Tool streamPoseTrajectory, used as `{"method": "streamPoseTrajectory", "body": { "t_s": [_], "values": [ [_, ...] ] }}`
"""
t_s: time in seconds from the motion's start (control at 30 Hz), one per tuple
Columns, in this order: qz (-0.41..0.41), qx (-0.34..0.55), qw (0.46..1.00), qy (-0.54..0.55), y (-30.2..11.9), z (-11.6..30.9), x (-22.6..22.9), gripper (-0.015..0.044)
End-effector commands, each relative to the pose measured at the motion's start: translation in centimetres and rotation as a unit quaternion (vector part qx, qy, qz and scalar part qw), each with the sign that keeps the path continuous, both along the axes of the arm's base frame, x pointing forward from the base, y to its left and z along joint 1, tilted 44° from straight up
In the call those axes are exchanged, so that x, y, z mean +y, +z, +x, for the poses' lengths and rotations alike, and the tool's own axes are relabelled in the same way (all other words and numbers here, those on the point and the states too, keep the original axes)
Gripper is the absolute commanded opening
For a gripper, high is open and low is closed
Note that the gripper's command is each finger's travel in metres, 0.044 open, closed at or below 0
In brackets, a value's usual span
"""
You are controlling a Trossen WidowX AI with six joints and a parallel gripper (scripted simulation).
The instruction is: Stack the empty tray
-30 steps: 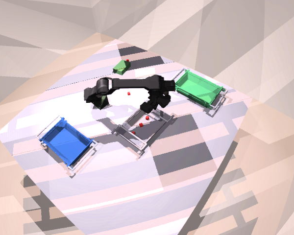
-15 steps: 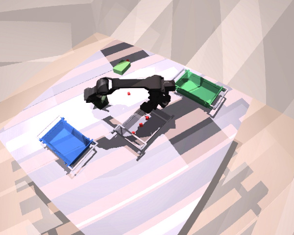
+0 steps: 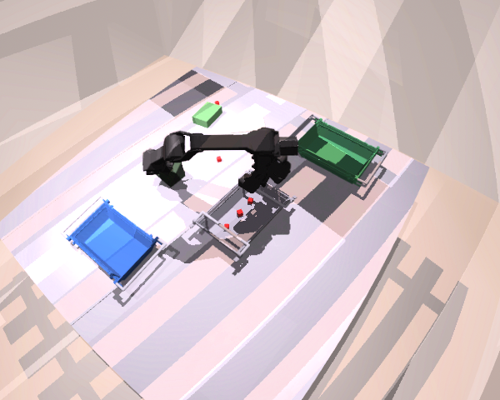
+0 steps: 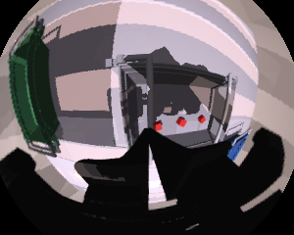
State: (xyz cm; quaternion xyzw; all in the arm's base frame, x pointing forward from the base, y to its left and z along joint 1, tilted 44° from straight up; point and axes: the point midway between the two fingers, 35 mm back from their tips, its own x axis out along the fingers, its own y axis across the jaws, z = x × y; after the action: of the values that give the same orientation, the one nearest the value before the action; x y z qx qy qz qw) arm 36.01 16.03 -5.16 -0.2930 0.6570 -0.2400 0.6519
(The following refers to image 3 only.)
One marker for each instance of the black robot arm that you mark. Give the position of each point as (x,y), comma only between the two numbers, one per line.
(263,142)

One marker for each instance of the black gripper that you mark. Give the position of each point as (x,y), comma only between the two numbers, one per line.
(251,182)

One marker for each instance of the blue plastic tray with grey wire bar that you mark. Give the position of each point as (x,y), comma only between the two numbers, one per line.
(113,242)

